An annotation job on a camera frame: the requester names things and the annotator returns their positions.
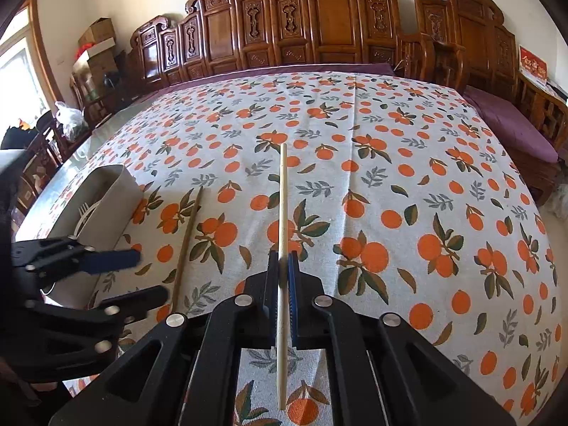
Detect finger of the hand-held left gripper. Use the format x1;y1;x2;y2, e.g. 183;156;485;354
24;285;170;356
11;235;143;280

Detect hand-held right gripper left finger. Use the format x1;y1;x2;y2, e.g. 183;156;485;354
48;251;281;426

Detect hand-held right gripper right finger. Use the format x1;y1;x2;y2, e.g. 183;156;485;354
288;251;518;426

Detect metal tray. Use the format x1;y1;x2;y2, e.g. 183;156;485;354
44;164;145;309

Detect brown wooden chopstick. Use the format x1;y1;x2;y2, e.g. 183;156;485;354
171;186;204;317

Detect cream plastic fork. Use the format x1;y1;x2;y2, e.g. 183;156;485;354
77;202;103;237

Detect dark wooden chair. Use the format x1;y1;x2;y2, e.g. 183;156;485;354
0;115;65;214

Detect white plastic bag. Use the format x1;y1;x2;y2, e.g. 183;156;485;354
54;101;89;139

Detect orange fruit print tablecloth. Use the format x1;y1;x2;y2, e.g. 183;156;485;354
40;71;562;426

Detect cardboard boxes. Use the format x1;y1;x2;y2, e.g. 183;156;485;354
73;18;120;98

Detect purple bench cushion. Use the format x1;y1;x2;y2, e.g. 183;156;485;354
153;62;395;95

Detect purple armchair cushion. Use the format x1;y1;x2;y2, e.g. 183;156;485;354
464;85;559;163

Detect carved wooden bench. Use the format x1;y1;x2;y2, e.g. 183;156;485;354
129;0;404;94

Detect carved wooden armchair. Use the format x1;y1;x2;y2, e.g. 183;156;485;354
399;0;568;205

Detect red desk calendar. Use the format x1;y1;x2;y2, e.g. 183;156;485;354
519;45;548;83

